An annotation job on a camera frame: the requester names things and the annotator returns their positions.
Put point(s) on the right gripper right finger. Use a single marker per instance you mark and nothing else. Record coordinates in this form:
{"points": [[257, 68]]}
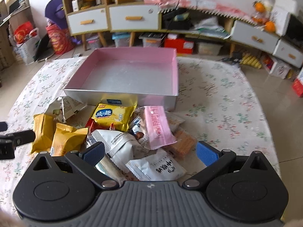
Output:
{"points": [[216, 163]]}

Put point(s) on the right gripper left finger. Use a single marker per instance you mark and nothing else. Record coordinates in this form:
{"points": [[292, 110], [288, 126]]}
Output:
{"points": [[84, 163]]}

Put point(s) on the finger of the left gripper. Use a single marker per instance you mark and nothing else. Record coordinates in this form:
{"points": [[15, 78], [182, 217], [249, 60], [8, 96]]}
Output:
{"points": [[3, 126], [18, 138]]}

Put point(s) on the orange pastry packet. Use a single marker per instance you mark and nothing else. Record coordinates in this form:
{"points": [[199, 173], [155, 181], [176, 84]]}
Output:
{"points": [[67, 138]]}

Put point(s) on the dark yellow snack packet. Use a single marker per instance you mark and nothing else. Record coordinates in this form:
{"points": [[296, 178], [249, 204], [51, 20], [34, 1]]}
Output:
{"points": [[44, 128]]}

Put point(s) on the orange wafer packet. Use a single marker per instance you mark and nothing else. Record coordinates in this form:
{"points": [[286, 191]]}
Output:
{"points": [[185, 143]]}

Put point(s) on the white grey snack bag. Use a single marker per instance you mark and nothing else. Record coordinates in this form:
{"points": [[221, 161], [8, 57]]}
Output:
{"points": [[120, 147]]}

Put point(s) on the white green snack bag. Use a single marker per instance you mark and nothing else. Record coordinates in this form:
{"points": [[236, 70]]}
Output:
{"points": [[63, 108]]}

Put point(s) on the white black-lettered snack packet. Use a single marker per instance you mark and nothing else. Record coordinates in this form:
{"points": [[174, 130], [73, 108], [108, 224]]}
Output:
{"points": [[160, 166]]}

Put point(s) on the yellow cracker packet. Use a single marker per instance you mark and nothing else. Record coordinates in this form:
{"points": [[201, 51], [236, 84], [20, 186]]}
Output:
{"points": [[107, 115]]}

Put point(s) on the pink snack packet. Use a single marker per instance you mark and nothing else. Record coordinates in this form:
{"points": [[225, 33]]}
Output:
{"points": [[159, 133]]}

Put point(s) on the floral tablecloth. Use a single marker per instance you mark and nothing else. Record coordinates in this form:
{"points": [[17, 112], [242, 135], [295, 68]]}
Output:
{"points": [[215, 100]]}

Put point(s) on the red gift bag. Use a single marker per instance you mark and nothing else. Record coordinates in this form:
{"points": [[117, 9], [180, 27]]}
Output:
{"points": [[60, 39]]}

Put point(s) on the pink and silver box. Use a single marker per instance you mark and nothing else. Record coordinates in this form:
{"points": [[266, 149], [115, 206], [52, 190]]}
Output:
{"points": [[124, 76]]}

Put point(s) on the red shoe box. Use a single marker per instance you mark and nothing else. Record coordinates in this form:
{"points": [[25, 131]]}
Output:
{"points": [[181, 45]]}

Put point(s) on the purple hat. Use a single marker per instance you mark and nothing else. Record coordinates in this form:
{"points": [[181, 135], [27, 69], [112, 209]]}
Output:
{"points": [[55, 12]]}

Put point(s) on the wooden cabinet with drawers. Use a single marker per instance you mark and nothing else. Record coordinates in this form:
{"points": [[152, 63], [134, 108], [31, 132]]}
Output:
{"points": [[132, 16]]}

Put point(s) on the black microwave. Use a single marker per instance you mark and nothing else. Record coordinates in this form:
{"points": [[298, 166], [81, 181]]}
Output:
{"points": [[294, 32]]}

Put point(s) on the oranges in bowl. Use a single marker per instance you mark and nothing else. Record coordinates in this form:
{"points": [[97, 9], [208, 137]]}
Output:
{"points": [[262, 16]]}

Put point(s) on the pink cloth runner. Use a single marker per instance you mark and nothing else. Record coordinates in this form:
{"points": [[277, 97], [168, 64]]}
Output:
{"points": [[207, 6]]}

